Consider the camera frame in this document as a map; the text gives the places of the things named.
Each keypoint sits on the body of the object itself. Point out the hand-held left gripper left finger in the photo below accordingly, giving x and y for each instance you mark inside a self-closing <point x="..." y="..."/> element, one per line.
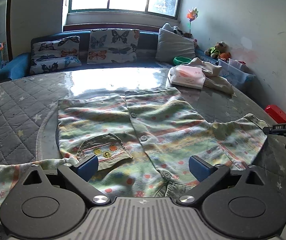
<point x="89" y="167"/>

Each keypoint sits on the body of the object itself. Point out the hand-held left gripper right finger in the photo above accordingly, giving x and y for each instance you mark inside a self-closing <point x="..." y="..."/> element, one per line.
<point x="199" y="167"/>

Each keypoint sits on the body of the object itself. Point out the green patterned baby garment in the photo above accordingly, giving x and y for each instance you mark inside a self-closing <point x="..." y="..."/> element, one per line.
<point x="158" y="130"/>

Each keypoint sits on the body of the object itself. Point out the red plastic stool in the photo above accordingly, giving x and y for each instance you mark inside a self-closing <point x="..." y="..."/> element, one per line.
<point x="277" y="113"/>

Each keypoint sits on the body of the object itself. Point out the clear plastic storage box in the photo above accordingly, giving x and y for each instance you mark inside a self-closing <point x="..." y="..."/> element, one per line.
<point x="237" y="76"/>

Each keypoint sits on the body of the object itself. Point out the beige garment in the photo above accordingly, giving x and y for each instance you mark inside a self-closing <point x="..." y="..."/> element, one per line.
<point x="215" y="77"/>

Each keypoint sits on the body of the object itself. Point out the plastic bag with pink pack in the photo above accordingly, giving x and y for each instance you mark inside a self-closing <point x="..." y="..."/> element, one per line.
<point x="186" y="76"/>

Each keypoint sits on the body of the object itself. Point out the grey quilted star table cover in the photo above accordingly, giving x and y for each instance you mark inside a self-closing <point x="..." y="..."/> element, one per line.
<point x="15" y="110"/>

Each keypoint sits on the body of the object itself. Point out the orange toy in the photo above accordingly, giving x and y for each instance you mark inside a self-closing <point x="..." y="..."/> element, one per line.
<point x="225" y="55"/>

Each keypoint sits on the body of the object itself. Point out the brown teddy bear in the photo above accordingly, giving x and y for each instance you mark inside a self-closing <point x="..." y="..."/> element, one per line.
<point x="216" y="49"/>

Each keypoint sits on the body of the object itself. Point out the green plastic bowl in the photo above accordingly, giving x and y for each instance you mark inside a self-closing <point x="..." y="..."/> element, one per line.
<point x="181" y="60"/>

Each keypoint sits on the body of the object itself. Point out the blue sofa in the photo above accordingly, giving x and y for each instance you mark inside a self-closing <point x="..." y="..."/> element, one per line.
<point x="15" y="68"/>

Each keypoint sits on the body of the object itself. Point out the large butterfly print cushion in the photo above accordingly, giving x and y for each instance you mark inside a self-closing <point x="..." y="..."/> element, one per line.
<point x="113" y="46"/>

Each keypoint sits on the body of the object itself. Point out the grey pillow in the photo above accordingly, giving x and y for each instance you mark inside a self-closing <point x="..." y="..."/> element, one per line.
<point x="175" y="46"/>

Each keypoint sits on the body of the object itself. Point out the black white plush toy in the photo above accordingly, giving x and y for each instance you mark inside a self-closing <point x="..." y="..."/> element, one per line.
<point x="179" y="31"/>

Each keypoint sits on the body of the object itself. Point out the grey plush toy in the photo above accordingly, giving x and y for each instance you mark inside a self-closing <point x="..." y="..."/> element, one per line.
<point x="168" y="27"/>

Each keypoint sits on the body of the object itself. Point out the colourful pinwheel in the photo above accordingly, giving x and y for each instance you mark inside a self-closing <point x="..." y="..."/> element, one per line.
<point x="192" y="15"/>

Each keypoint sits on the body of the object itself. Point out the dark wooden door frame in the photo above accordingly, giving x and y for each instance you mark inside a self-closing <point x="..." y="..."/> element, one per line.
<point x="9" y="17"/>

